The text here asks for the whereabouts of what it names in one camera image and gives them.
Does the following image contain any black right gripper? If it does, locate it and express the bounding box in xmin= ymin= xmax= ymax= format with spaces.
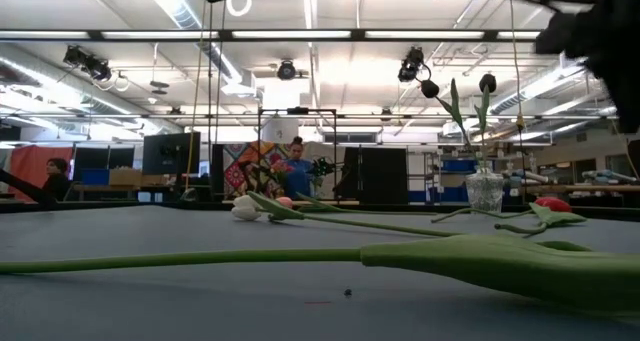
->
xmin=534 ymin=0 xmax=640 ymax=135

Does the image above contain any black artificial tulip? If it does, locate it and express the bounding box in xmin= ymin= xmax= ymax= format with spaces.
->
xmin=473 ymin=72 xmax=498 ymax=175
xmin=419 ymin=78 xmax=481 ymax=175

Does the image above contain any red artificial tulip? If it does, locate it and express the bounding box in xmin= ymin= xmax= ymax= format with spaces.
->
xmin=493 ymin=196 xmax=588 ymax=235
xmin=430 ymin=196 xmax=550 ymax=225

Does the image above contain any pink artificial tulip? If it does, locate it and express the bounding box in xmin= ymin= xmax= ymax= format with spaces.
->
xmin=274 ymin=195 xmax=440 ymax=216

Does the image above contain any large foreground green tulip stem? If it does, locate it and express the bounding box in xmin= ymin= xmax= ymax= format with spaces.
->
xmin=0 ymin=233 xmax=640 ymax=327

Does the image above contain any clear cut-glass vase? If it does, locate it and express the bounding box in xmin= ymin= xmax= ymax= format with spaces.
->
xmin=465 ymin=165 xmax=505 ymax=213

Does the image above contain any black overhead light bar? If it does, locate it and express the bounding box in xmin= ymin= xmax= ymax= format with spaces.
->
xmin=0 ymin=28 xmax=544 ymax=43

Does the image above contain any black ceiling spotlight pair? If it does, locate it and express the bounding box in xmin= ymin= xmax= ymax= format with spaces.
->
xmin=62 ymin=44 xmax=114 ymax=82

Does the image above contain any wooden workbench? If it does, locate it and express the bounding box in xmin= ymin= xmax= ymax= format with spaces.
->
xmin=522 ymin=183 xmax=640 ymax=195

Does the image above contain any blue crate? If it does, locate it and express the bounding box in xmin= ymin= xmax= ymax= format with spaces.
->
xmin=442 ymin=159 xmax=479 ymax=174

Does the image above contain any black monitor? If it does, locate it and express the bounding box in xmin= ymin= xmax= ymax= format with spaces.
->
xmin=142 ymin=131 xmax=202 ymax=176

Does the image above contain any colourful patchwork quilt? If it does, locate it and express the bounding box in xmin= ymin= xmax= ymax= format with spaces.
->
xmin=222 ymin=141 xmax=291 ymax=200

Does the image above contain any background flower bouquet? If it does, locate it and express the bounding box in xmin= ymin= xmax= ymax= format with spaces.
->
xmin=269 ymin=159 xmax=296 ymax=183

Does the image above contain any standing person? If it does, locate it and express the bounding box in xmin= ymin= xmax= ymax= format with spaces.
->
xmin=283 ymin=135 xmax=314 ymax=201

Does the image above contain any cardboard box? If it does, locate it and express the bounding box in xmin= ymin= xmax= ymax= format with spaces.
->
xmin=108 ymin=168 xmax=144 ymax=187

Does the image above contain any blue storage bin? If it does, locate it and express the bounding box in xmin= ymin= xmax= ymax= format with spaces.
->
xmin=79 ymin=168 xmax=110 ymax=186

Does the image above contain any black cabinet panel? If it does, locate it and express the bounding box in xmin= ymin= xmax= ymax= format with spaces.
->
xmin=344 ymin=146 xmax=409 ymax=205

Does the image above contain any seated person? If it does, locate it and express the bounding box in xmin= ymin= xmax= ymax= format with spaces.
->
xmin=42 ymin=157 xmax=75 ymax=202

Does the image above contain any orange-red curtain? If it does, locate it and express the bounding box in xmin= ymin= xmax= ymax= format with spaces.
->
xmin=7 ymin=145 xmax=75 ymax=200

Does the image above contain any white hanging cable loop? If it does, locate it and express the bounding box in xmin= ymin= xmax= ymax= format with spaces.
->
xmin=225 ymin=0 xmax=253 ymax=18

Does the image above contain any hanging cord with yellow connector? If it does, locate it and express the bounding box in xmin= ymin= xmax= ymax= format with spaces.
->
xmin=504 ymin=0 xmax=527 ymax=195

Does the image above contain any yellow hanging rope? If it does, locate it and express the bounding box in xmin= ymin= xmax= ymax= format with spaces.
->
xmin=184 ymin=0 xmax=207 ymax=192

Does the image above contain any black hanging cable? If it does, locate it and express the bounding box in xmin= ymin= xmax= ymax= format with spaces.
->
xmin=208 ymin=1 xmax=214 ymax=202

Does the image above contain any black metal frame stand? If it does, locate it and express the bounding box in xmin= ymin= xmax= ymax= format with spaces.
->
xmin=257 ymin=107 xmax=338 ymax=202

